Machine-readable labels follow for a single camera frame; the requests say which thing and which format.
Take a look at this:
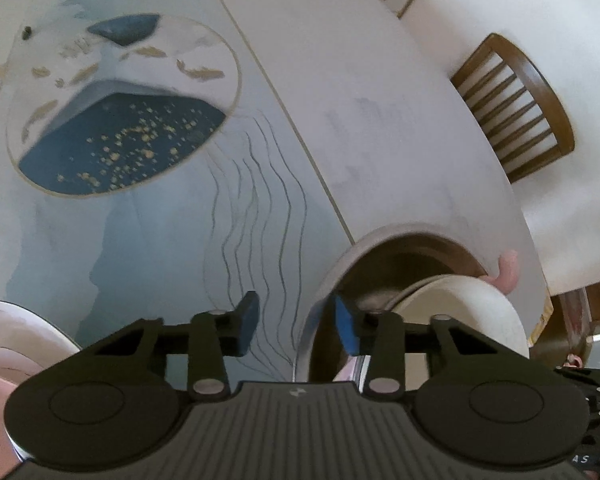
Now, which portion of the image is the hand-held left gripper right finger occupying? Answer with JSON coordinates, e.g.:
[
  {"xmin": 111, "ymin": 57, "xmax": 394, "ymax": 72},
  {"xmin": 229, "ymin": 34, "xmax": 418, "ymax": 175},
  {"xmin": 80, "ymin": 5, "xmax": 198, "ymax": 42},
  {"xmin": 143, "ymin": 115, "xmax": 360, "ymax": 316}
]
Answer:
[{"xmin": 332, "ymin": 294, "xmax": 527, "ymax": 402}]

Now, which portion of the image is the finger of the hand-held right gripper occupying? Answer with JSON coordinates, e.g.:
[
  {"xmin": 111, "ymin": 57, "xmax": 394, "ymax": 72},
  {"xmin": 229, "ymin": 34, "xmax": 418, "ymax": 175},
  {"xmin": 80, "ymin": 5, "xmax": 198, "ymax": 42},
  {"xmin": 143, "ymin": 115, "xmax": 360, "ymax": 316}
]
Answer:
[{"xmin": 553, "ymin": 365, "xmax": 600, "ymax": 397}]

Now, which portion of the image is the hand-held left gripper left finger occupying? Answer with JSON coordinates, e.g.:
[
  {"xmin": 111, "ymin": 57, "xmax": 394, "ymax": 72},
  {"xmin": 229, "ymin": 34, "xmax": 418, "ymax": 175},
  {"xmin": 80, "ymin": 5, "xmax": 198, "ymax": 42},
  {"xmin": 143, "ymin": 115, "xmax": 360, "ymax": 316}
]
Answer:
[{"xmin": 94, "ymin": 290, "xmax": 261, "ymax": 402}]

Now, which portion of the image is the stainless steel bowl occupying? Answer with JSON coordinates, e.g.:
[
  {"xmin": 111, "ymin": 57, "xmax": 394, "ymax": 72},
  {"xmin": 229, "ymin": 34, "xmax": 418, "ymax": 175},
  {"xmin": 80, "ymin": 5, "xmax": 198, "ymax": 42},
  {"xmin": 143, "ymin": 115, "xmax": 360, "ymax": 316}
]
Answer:
[{"xmin": 292, "ymin": 224, "xmax": 502, "ymax": 397}]

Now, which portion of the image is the white cup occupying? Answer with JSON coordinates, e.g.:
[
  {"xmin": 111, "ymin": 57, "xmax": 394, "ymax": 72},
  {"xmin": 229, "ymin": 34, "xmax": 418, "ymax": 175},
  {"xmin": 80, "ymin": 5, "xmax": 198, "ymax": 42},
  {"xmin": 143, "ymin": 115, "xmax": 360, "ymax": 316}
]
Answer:
[{"xmin": 379, "ymin": 274, "xmax": 531, "ymax": 392}]

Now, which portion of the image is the large white plate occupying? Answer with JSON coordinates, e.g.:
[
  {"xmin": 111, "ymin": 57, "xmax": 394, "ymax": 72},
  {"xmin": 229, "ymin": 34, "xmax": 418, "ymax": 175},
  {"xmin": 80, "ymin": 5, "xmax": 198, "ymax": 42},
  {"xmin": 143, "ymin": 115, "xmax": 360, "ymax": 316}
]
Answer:
[{"xmin": 0, "ymin": 299, "xmax": 84, "ymax": 467}]

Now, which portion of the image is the yellow patterned cloth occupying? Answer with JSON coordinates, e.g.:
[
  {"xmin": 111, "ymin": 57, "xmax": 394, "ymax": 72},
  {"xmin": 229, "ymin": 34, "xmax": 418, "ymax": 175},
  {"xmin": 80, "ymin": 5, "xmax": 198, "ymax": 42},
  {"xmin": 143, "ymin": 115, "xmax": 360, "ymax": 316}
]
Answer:
[{"xmin": 528, "ymin": 295, "xmax": 554, "ymax": 349}]

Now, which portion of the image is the wooden slat-back chair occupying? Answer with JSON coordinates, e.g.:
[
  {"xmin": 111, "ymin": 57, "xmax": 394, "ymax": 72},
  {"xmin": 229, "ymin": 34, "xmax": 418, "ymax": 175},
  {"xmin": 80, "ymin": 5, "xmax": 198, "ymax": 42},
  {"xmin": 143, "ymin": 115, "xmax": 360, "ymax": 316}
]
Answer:
[{"xmin": 449, "ymin": 32, "xmax": 576, "ymax": 184}]

